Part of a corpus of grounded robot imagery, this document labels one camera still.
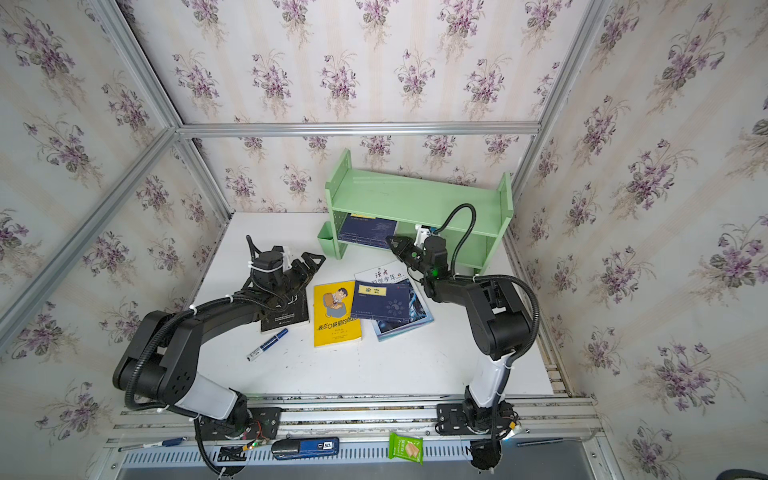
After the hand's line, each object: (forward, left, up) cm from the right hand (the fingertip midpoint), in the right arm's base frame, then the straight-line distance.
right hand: (383, 240), depth 89 cm
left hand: (-4, +20, -5) cm, 21 cm away
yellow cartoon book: (-16, +16, -16) cm, 28 cm away
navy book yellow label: (-12, +1, -15) cm, 19 cm away
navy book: (+6, +5, -2) cm, 8 cm away
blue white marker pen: (-26, +36, -16) cm, 47 cm away
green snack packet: (-50, -4, -17) cm, 53 cm away
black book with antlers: (-16, +27, -15) cm, 35 cm away
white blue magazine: (-20, 0, -18) cm, 27 cm away
